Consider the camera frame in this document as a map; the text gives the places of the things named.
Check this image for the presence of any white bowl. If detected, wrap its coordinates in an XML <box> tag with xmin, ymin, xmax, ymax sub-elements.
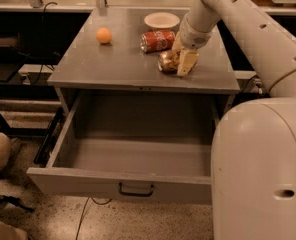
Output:
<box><xmin>144</xmin><ymin>12</ymin><xmax>180</xmax><ymax>29</ymax></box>

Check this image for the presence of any black drawer handle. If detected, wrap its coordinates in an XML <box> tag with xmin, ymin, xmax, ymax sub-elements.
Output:
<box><xmin>118</xmin><ymin>183</ymin><xmax>155</xmax><ymax>198</ymax></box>

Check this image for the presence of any orange fruit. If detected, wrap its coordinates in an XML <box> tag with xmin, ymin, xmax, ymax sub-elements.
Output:
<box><xmin>96</xmin><ymin>28</ymin><xmax>112</xmax><ymax>44</ymax></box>

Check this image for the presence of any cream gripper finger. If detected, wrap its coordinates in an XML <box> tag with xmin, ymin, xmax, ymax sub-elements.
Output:
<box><xmin>177</xmin><ymin>48</ymin><xmax>199</xmax><ymax>76</ymax></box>
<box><xmin>172</xmin><ymin>32</ymin><xmax>182</xmax><ymax>51</ymax></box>

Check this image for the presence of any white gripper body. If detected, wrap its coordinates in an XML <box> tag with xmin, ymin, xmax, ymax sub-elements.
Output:
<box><xmin>179</xmin><ymin>15</ymin><xmax>213</xmax><ymax>50</ymax></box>

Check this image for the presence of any black drawer slide rail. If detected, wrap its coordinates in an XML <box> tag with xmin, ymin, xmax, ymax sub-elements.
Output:
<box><xmin>33</xmin><ymin>107</ymin><xmax>64</xmax><ymax>165</ymax></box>

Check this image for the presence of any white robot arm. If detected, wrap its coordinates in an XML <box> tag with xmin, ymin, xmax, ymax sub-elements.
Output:
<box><xmin>180</xmin><ymin>0</ymin><xmax>296</xmax><ymax>240</ymax></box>

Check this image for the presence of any red cola can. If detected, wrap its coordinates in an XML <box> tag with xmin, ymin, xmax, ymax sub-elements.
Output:
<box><xmin>140</xmin><ymin>30</ymin><xmax>175</xmax><ymax>53</ymax></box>

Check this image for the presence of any open grey top drawer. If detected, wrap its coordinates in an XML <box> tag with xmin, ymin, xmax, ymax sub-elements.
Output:
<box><xmin>27</xmin><ymin>94</ymin><xmax>216</xmax><ymax>204</ymax></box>

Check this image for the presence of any grey cabinet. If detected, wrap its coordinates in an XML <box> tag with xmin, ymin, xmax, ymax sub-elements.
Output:
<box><xmin>49</xmin><ymin>8</ymin><xmax>239</xmax><ymax>126</ymax></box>

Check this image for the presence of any black floor cable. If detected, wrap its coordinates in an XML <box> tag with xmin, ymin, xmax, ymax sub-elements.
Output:
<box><xmin>75</xmin><ymin>197</ymin><xmax>113</xmax><ymax>240</ymax></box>

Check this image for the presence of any black tool on floor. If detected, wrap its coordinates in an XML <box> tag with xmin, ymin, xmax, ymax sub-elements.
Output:
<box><xmin>0</xmin><ymin>194</ymin><xmax>34</xmax><ymax>212</ymax></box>

